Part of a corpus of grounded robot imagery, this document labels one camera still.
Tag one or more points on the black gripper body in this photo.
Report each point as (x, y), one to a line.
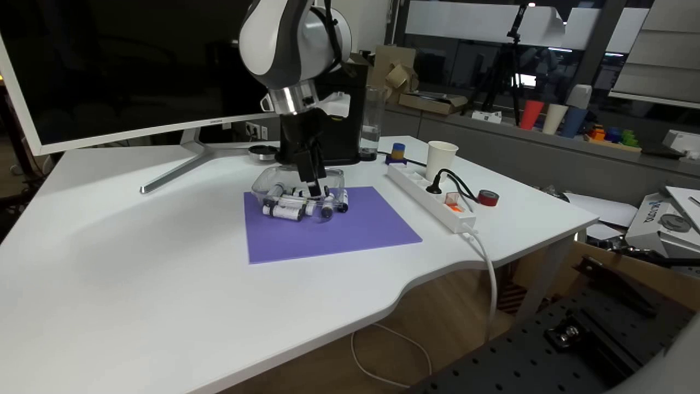
(301, 142)

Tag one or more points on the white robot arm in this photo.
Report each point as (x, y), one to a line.
(288, 44)

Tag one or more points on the small white bottle front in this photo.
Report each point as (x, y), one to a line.
(283, 210)

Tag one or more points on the small white bottle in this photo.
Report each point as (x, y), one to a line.
(336, 201)
(283, 210)

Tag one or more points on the small white bottle right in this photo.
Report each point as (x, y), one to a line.
(336, 201)

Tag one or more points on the purple paper mat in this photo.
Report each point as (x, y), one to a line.
(368, 223)

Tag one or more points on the small blue orange object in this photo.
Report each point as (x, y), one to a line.
(396, 151)

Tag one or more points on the cardboard box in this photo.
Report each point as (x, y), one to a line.
(389, 71)

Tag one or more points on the white paper cup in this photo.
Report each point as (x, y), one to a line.
(441, 155)

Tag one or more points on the white power strip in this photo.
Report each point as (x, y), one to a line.
(456, 215)

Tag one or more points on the red black tape roll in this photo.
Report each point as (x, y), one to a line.
(489, 197)

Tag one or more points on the white curved computer monitor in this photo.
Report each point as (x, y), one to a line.
(83, 73)

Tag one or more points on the red plastic cup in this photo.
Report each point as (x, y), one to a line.
(531, 113)

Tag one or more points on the cream plastic cup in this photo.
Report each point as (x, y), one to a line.
(553, 116)

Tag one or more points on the blue plastic cup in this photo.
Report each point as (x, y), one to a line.
(574, 120)

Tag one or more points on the black perforated breadboard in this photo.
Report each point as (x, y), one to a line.
(583, 344)

